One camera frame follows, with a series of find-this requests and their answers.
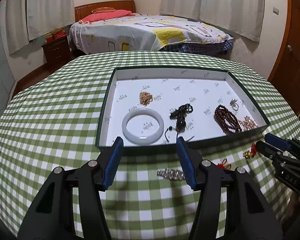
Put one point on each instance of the white right curtain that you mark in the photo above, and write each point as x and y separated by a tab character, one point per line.
243	17

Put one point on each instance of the white curtain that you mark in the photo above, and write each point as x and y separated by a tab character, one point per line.
243	17
27	20

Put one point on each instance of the bed with patterned quilt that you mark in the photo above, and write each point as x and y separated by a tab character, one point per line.
149	32

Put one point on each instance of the red tassel knot pendant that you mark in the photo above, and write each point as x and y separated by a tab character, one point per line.
224	165

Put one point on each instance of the pink pillow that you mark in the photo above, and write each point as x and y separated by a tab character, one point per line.
102	16

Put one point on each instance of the white left curtain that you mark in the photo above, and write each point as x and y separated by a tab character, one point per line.
27	20

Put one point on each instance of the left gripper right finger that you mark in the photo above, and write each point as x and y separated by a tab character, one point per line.
191	164

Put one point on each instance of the orange patterned cushion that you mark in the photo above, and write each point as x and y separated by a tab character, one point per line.
103	10

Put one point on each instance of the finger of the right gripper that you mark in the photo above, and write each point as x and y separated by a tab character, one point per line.
268	151
277	142

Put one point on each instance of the dark wooden nightstand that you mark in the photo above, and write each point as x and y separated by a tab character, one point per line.
57	52

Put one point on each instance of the white jade bangle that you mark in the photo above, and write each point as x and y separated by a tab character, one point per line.
143	126

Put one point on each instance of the wooden headboard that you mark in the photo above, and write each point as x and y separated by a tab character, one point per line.
84	10

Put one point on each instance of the red knot gold charm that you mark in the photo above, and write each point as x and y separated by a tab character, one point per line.
250	153

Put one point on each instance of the silver rhinestone brooch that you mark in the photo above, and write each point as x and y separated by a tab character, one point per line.
171	174

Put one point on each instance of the wooden door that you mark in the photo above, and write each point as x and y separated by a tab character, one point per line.
285	76

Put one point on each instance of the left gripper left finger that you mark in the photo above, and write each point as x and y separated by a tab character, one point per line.
107	165

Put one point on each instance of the green jewelry box tray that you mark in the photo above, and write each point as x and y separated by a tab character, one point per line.
207	107

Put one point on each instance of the red boxes on nightstand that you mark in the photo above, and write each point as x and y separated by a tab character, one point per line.
56	33

